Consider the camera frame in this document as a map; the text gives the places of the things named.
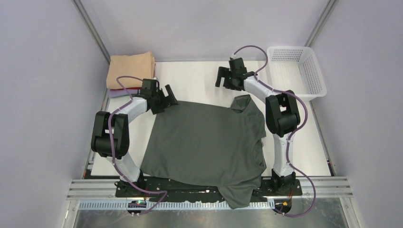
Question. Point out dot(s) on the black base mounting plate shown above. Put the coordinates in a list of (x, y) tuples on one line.
[(180, 192)]

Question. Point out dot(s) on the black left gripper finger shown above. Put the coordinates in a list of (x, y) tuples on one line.
[(170, 98), (157, 108)]

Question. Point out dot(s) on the folded lavender t-shirt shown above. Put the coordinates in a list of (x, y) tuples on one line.
[(121, 92)]

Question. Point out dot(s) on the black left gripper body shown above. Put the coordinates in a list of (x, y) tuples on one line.
[(162, 99)]

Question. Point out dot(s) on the white plastic basket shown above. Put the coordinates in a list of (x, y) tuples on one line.
[(296, 68)]

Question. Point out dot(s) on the folded beige t-shirt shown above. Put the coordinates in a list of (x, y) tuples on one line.
[(133, 69)]

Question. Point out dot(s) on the white slotted cable duct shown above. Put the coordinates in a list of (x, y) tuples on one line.
[(143, 205)]

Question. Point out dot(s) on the dark grey t-shirt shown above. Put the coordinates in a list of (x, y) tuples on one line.
[(208, 145)]

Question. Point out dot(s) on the aluminium frame rail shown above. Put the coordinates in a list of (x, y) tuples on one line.
[(326, 187)]

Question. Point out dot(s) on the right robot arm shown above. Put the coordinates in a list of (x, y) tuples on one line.
[(281, 115)]

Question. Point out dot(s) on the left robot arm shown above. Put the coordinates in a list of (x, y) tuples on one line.
[(110, 136)]

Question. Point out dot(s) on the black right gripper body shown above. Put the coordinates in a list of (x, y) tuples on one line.
[(227, 78)]

